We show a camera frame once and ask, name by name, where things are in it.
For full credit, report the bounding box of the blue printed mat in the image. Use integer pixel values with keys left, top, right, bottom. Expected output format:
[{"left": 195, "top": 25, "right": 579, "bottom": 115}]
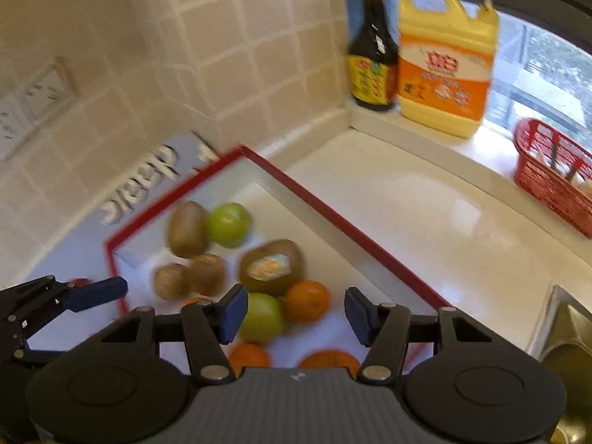
[{"left": 23, "top": 132, "right": 222, "bottom": 357}]

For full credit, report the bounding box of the yellow detergent jug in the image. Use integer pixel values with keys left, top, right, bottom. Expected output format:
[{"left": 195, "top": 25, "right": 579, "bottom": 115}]
[{"left": 397, "top": 0, "right": 500, "bottom": 138}]

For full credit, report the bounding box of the large orange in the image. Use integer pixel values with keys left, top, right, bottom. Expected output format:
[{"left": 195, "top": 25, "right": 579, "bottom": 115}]
[{"left": 298, "top": 350, "right": 360, "bottom": 377}]

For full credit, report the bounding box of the large brown kiwi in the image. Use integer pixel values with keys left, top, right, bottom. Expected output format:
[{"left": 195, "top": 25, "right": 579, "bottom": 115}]
[{"left": 239, "top": 239, "right": 305, "bottom": 297}]

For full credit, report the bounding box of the window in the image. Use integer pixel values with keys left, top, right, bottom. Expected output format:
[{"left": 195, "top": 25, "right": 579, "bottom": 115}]
[{"left": 483, "top": 0, "right": 592, "bottom": 149}]

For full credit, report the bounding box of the small brown kiwi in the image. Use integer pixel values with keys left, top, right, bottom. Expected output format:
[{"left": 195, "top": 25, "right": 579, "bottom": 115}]
[
  {"left": 154, "top": 263, "right": 191, "bottom": 300},
  {"left": 167, "top": 201, "right": 210, "bottom": 259}
]

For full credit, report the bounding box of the dark soy sauce bottle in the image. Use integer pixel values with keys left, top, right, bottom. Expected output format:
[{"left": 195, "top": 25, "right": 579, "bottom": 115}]
[{"left": 347, "top": 0, "right": 399, "bottom": 112}]

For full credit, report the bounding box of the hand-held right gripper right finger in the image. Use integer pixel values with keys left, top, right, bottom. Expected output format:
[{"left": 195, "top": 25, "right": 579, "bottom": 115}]
[{"left": 343, "top": 287, "right": 523, "bottom": 386}]

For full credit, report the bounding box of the stainless steel sink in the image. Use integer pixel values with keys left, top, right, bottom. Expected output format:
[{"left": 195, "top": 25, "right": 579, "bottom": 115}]
[{"left": 527, "top": 284, "right": 592, "bottom": 444}]

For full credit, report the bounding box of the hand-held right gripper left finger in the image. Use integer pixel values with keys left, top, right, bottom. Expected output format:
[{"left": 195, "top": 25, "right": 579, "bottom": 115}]
[{"left": 85, "top": 284, "right": 250, "bottom": 386}]

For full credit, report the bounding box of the green apple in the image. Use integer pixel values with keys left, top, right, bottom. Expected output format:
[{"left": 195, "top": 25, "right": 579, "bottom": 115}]
[
  {"left": 238, "top": 292, "right": 285, "bottom": 344},
  {"left": 206, "top": 202, "right": 253, "bottom": 248}
]

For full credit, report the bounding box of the red plastic basket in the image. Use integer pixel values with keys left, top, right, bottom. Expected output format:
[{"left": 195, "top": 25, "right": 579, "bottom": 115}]
[{"left": 513, "top": 118, "right": 592, "bottom": 238}]

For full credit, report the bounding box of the red box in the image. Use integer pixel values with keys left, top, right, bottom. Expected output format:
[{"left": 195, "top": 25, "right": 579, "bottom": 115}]
[{"left": 105, "top": 145, "right": 456, "bottom": 377}]

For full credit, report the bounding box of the round brown passion fruit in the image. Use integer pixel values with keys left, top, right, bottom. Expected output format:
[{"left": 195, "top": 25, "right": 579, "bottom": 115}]
[{"left": 187, "top": 254, "right": 226, "bottom": 297}]

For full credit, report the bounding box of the white wall socket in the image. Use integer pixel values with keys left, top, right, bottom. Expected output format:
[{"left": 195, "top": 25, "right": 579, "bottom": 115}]
[
  {"left": 21, "top": 58, "right": 77, "bottom": 123},
  {"left": 0, "top": 95, "right": 35, "bottom": 160}
]

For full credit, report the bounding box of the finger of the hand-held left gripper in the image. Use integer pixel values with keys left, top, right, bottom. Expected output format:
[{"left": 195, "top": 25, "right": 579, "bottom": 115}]
[{"left": 0, "top": 276, "right": 128, "bottom": 334}]

